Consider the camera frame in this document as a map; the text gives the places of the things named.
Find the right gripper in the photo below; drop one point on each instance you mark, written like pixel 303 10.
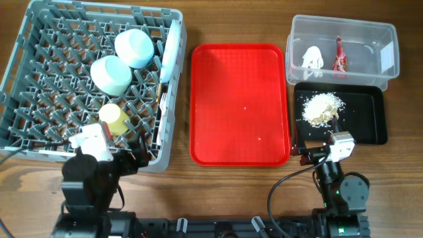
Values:
pixel 311 154

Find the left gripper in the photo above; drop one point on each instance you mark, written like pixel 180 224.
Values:
pixel 129 164

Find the rice and food scraps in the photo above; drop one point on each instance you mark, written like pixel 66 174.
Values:
pixel 320 109

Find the yellow cup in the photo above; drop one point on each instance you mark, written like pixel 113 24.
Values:
pixel 115 119

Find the white plastic fork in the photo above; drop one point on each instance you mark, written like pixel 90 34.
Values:
pixel 163 108

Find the wooden chopstick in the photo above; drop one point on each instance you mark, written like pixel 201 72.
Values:
pixel 159 92

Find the red snack wrapper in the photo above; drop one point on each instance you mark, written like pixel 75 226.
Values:
pixel 340 61

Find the white tissue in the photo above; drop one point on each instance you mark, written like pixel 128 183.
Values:
pixel 312 58

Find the green bowl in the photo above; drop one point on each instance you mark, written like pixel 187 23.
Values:
pixel 111 75

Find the light blue plate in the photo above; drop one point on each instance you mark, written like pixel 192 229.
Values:
pixel 171 52

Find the light blue bowl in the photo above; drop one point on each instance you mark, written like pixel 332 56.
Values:
pixel 134 47

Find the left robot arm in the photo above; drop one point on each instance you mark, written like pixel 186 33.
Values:
pixel 89 186

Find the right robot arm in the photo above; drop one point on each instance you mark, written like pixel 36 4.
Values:
pixel 344 194

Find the grey dishwasher rack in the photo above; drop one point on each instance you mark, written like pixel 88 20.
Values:
pixel 47 94

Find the black plastic tray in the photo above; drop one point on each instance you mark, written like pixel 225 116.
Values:
pixel 363 113

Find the red plastic tray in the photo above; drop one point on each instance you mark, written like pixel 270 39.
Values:
pixel 239 106

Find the clear plastic bin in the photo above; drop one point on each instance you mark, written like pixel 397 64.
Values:
pixel 372 49

